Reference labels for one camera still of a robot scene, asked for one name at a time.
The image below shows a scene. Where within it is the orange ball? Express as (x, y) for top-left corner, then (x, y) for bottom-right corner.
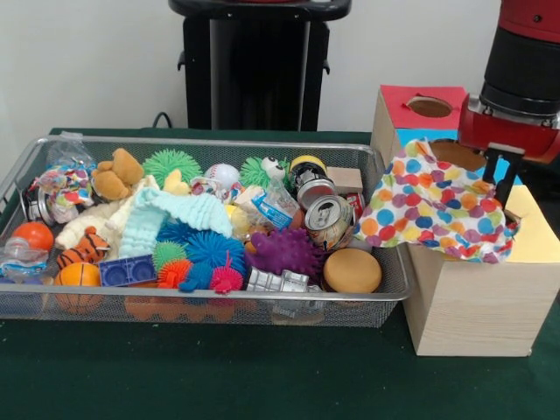
(11, 221), (55, 253)

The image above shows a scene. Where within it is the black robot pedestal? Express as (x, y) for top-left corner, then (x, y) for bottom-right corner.
(168, 0), (354, 132)

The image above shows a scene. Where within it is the blue spiky ball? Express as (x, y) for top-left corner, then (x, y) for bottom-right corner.
(156, 220), (246, 281)

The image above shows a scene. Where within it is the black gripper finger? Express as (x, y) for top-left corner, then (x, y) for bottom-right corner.
(482, 150), (499, 187)
(496, 153), (522, 209)

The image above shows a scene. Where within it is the wooden box with three holes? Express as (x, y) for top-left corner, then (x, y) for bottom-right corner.
(370, 84), (560, 358)

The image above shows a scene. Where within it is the crushed drink can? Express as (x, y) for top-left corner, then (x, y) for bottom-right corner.
(304, 194), (358, 250)

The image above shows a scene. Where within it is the light blue knitted cloth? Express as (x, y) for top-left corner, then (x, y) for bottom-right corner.
(118, 191), (234, 259)

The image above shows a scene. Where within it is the white baseball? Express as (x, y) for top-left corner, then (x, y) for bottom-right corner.
(204, 163), (242, 189)

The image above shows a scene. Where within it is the green spiky ball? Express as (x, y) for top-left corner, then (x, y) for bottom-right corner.
(142, 148), (203, 183)

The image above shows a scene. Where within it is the polka dot cloth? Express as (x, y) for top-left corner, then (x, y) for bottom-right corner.
(353, 137), (522, 265)

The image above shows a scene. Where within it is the purple spiky ball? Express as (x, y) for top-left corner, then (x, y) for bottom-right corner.
(244, 227), (325, 279)

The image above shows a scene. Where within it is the shallow mesh bin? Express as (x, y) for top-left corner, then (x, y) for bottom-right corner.
(0, 134), (416, 328)

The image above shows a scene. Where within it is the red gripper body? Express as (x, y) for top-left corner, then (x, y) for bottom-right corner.
(457, 107), (560, 165)

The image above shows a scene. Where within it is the brown teddy bear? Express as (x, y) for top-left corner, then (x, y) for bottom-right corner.
(90, 147), (145, 201)

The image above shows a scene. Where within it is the green spiky toy with eyes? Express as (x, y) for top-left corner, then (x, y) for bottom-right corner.
(239, 156), (293, 192)

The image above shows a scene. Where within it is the orange round sponge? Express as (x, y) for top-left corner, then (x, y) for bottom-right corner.
(322, 248), (383, 293)

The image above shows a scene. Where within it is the dark green tablecloth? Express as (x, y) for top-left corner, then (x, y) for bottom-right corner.
(0, 126), (560, 420)

